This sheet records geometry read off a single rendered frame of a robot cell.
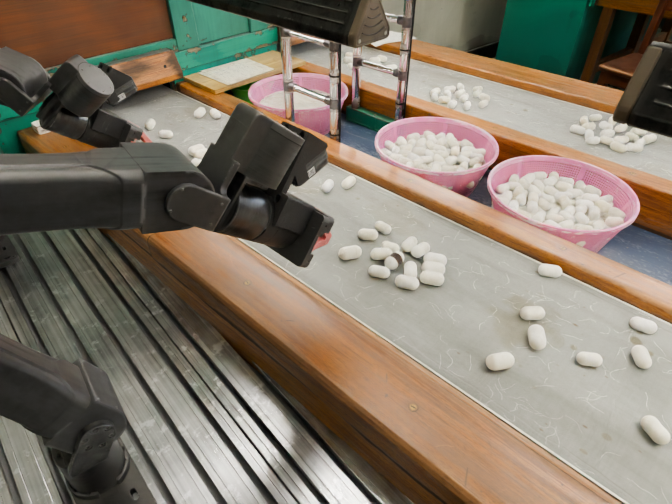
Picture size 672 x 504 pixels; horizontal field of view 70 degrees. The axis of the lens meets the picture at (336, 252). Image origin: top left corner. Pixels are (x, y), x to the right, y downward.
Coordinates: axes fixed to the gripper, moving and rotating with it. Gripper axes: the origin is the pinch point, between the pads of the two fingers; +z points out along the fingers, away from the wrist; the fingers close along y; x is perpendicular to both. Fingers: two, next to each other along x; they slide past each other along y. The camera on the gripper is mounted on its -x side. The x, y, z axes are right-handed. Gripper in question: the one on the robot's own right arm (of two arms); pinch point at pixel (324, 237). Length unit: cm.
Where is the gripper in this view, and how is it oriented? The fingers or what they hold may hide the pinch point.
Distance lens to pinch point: 64.6
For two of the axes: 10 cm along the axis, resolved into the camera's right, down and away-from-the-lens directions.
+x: -4.5, 8.9, 1.2
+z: 5.3, 1.5, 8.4
